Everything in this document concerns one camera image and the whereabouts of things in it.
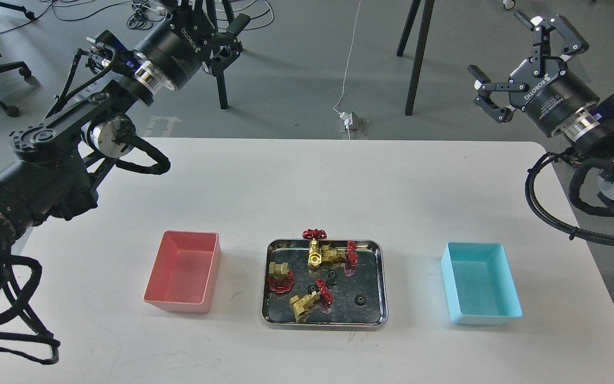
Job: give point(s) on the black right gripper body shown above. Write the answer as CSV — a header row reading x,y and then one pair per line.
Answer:
x,y
550,99

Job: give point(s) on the stainless steel tray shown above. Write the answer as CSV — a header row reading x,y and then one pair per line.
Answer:
x,y
368,279

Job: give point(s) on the brass valve upright red handle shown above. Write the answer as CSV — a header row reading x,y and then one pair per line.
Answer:
x,y
315,258

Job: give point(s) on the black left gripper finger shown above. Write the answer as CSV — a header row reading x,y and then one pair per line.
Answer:
x,y
192,11
226,46

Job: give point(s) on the black tripod legs right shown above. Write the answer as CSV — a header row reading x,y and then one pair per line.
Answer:
x,y
427,8

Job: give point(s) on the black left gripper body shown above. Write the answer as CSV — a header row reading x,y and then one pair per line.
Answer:
x,y
178,45

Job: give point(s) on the brass valve front red handle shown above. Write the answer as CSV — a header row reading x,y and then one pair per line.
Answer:
x,y
302,305

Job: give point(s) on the white power adapter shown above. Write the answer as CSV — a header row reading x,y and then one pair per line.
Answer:
x,y
351,122

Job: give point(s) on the pink plastic box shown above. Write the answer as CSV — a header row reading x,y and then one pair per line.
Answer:
x,y
184,272

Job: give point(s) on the black tripod legs left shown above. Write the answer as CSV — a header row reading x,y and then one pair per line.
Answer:
x,y
212,14

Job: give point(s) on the black tripod legs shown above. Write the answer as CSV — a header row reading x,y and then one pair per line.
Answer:
x,y
212,14
427,8

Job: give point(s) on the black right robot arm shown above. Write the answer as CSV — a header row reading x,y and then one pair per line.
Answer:
x,y
591,153

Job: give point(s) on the blue plastic box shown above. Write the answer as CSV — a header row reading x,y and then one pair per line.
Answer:
x,y
479,286

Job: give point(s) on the brass valve red handle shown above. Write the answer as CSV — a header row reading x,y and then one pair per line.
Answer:
x,y
280,278
302,305
347,257
315,258

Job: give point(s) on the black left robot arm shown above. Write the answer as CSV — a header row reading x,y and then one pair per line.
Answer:
x,y
62,160

